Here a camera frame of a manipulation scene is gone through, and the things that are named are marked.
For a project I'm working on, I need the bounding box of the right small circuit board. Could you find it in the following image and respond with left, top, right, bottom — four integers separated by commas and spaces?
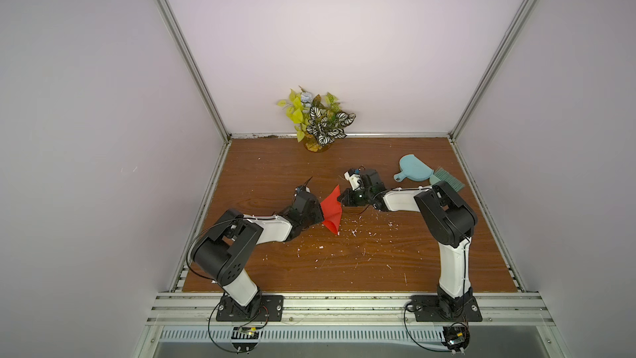
442, 323, 470, 354

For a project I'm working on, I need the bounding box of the small circuit board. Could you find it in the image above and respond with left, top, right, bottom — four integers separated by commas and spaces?
230, 327, 261, 354
442, 323, 470, 354

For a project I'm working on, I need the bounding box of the left small circuit board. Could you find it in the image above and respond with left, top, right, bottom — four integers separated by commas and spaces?
230, 327, 261, 354

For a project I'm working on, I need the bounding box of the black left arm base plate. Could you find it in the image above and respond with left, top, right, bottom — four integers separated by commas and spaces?
215, 293, 285, 323

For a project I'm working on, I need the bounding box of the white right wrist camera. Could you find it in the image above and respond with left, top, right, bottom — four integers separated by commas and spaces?
344, 169, 364, 191

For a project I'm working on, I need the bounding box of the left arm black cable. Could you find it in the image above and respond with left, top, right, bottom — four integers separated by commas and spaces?
185, 218, 249, 282

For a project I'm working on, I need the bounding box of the artificial plant in amber vase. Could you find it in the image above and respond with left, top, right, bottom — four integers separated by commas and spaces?
277, 86, 356, 153

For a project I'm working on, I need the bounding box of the green hand brush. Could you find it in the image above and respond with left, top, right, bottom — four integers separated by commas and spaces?
429, 167, 465, 192

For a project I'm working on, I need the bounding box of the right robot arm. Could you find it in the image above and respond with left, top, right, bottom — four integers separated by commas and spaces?
338, 169, 478, 318

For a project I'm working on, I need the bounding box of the red square paper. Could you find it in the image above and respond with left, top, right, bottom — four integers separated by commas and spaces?
321, 186, 343, 235

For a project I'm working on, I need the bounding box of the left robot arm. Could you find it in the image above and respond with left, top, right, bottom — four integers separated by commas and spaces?
189, 186, 324, 318

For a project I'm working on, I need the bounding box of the aluminium front rail frame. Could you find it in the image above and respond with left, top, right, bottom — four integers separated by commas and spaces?
133, 293, 571, 357

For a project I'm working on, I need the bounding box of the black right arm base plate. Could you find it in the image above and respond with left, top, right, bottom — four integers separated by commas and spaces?
407, 293, 483, 323

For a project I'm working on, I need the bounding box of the light blue dustpan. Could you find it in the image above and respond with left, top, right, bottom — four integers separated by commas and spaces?
394, 154, 434, 182

